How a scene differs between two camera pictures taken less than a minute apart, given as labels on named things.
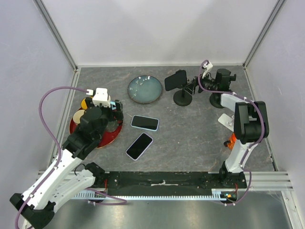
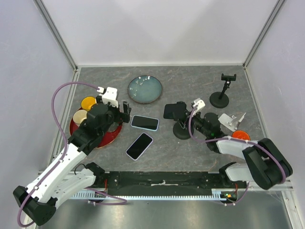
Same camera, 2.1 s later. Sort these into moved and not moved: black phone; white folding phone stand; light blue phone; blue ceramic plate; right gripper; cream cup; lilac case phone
Moved: black phone; right gripper
Not moved: light blue phone; cream cup; blue ceramic plate; lilac case phone; white folding phone stand
